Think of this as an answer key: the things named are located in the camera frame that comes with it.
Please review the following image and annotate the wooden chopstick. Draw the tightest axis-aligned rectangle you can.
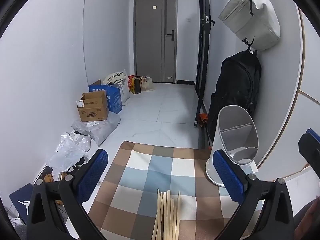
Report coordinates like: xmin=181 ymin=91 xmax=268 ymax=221
xmin=159 ymin=191 xmax=168 ymax=240
xmin=169 ymin=199 xmax=176 ymax=240
xmin=151 ymin=189 xmax=162 ymax=240
xmin=165 ymin=190 xmax=171 ymax=239
xmin=175 ymin=191 xmax=181 ymax=240

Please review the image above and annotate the checkered table mat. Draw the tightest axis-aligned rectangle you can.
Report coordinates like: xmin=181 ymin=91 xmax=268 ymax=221
xmin=89 ymin=141 xmax=237 ymax=239

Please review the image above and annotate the brown cardboard box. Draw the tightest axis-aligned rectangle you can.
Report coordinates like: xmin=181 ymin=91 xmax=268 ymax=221
xmin=76 ymin=90 xmax=109 ymax=122

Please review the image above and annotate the grey door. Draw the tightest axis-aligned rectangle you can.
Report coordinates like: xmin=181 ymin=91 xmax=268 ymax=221
xmin=133 ymin=0 xmax=177 ymax=83

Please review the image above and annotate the black metal rack frame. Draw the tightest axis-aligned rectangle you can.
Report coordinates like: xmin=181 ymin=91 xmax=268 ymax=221
xmin=194 ymin=0 xmax=215 ymax=127

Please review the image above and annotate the cream cloth bundle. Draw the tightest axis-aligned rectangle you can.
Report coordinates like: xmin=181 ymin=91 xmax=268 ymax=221
xmin=103 ymin=70 xmax=128 ymax=85

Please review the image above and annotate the black backpack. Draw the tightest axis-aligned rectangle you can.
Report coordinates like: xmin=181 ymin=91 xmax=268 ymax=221
xmin=207 ymin=49 xmax=262 ymax=141

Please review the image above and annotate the navy jordan shoe box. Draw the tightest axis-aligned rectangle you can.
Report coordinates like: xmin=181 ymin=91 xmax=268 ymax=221
xmin=9 ymin=183 xmax=33 ymax=224

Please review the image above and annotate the white hanging bag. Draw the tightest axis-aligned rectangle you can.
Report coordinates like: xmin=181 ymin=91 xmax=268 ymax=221
xmin=219 ymin=0 xmax=280 ymax=51

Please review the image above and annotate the clear plastic bag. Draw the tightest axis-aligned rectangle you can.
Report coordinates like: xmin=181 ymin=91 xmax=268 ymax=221
xmin=46 ymin=133 xmax=91 ymax=181

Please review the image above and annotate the grey plastic parcel bag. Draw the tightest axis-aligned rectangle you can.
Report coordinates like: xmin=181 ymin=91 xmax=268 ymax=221
xmin=72 ymin=112 xmax=121 ymax=146

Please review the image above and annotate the black yellow paper bag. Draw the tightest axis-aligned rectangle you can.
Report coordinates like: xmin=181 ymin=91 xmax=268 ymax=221
xmin=129 ymin=75 xmax=141 ymax=94

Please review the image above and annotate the person's right hand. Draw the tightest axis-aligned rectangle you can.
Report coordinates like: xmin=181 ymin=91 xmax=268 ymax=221
xmin=294 ymin=196 xmax=320 ymax=240

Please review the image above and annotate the blue cardboard box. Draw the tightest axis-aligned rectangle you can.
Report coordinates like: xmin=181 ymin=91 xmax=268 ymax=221
xmin=88 ymin=80 xmax=122 ymax=114

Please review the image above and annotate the beige plastic bag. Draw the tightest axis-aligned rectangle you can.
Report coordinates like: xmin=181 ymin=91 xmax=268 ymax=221
xmin=140 ymin=76 xmax=155 ymax=92

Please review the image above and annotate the white utensil holder cup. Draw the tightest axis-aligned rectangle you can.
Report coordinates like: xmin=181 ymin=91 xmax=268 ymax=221
xmin=206 ymin=105 xmax=259 ymax=187

